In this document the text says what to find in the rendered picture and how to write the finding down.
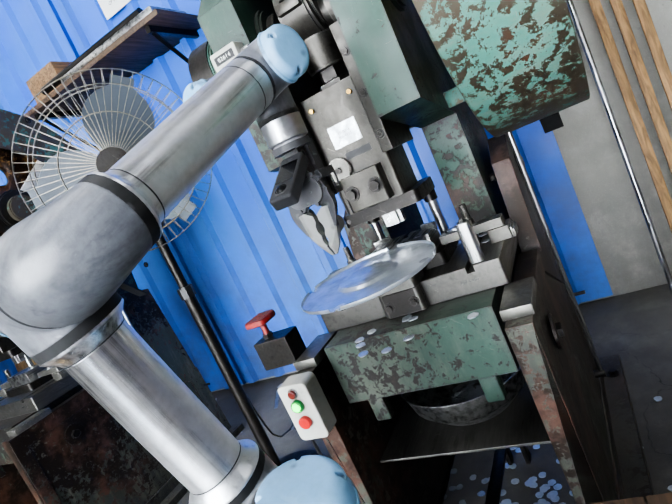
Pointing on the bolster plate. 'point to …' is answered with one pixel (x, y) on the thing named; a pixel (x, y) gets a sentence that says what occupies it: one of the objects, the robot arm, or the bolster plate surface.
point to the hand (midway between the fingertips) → (331, 249)
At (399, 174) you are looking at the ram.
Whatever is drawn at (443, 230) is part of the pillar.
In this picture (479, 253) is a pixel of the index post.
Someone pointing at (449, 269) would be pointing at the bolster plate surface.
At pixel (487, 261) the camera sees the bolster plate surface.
